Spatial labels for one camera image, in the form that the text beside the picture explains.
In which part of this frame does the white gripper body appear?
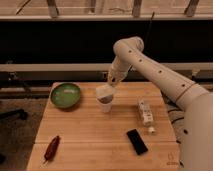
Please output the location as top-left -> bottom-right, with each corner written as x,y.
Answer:
107,58 -> 131,86

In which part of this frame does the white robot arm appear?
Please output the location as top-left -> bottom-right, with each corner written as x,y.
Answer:
107,37 -> 213,171

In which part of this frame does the white ceramic cup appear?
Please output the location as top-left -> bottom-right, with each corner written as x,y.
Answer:
98,95 -> 113,113

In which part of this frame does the green bowl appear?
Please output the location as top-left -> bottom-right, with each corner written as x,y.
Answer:
50,83 -> 81,109

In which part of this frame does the black phone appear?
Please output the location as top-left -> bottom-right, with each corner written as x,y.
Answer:
127,129 -> 148,155

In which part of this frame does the black office chair base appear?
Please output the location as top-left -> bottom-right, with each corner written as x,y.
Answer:
0,109 -> 29,121

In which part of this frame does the black cable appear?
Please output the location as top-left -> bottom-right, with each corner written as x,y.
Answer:
162,94 -> 185,168

